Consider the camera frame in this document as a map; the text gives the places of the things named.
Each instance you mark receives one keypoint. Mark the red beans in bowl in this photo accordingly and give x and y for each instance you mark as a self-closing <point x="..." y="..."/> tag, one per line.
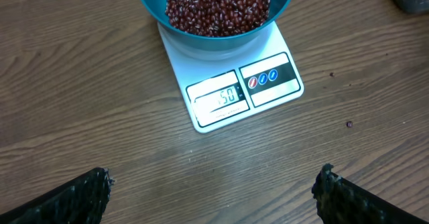
<point x="217" y="18"/>

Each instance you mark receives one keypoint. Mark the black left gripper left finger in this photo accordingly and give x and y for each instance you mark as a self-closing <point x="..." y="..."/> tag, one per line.
<point x="83" y="199"/>

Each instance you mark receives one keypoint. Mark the blue plastic bowl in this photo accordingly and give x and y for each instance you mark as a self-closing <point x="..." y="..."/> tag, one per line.
<point x="157" y="7"/>

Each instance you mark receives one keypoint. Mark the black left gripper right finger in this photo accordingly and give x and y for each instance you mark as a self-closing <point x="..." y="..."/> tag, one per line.
<point x="339" y="201"/>

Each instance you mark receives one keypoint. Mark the white digital kitchen scale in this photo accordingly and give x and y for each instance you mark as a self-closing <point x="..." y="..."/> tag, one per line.
<point x="222" y="87"/>

